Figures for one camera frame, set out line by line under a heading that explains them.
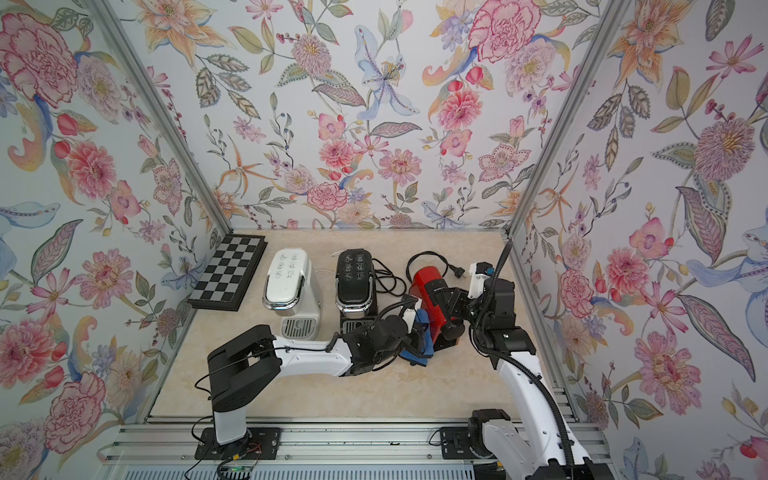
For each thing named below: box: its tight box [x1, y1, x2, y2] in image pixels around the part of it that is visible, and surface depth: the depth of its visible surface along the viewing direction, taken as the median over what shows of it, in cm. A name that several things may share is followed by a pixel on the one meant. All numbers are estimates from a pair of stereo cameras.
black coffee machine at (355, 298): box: [335, 248, 377, 336], surface depth 81 cm
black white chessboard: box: [187, 234, 269, 312], surface depth 106 cm
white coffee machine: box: [262, 248, 321, 341], surface depth 81 cm
